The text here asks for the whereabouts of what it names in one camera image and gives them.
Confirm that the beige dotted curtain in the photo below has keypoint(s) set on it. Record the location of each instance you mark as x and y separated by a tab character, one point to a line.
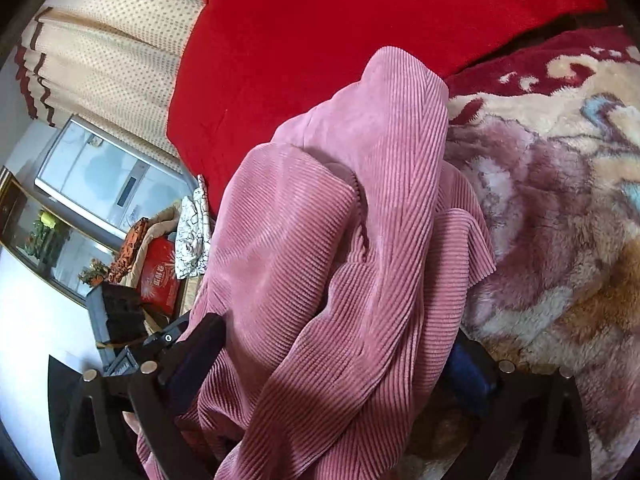
115	45

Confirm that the red printed bag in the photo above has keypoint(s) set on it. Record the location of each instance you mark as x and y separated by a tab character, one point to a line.
161	280

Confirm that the gold framed glass cabinet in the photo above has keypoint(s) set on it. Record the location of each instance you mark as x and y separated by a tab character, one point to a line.
45	245

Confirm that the white patterned cloth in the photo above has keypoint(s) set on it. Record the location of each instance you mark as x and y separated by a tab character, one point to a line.
192	235

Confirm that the beige cloth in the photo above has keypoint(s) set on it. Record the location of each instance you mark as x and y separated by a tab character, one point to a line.
157	232

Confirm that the orange patterned cloth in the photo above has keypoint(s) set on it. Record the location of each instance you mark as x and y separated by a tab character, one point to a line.
131	250

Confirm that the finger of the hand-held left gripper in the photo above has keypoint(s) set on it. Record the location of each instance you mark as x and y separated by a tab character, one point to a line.
165	336

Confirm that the red quilt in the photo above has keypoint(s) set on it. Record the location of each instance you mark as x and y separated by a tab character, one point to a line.
320	55

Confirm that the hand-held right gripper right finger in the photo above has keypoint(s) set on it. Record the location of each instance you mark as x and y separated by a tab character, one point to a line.
470	375

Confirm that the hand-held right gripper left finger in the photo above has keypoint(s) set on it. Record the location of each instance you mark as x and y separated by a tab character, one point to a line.
192	367

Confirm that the floral plush blanket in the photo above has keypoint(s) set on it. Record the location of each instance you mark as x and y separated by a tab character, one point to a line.
555	210

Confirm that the white standing air conditioner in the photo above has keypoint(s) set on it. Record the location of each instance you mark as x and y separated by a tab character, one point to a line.
100	170

